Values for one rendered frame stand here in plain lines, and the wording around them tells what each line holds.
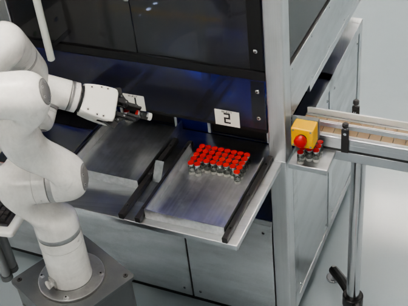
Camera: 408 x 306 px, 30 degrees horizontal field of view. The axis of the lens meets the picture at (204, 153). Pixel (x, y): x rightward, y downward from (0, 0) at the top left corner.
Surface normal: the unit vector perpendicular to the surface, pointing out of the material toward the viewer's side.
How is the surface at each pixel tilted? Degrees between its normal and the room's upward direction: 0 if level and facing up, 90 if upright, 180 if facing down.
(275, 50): 90
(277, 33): 90
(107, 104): 47
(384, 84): 0
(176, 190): 0
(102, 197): 0
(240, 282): 90
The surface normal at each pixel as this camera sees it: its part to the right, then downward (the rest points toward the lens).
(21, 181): -0.05, -0.08
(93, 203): -0.09, -0.79
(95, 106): 0.39, -0.23
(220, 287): -0.40, 0.59
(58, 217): 0.31, -0.53
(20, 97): 0.08, 0.19
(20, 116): 0.07, 0.86
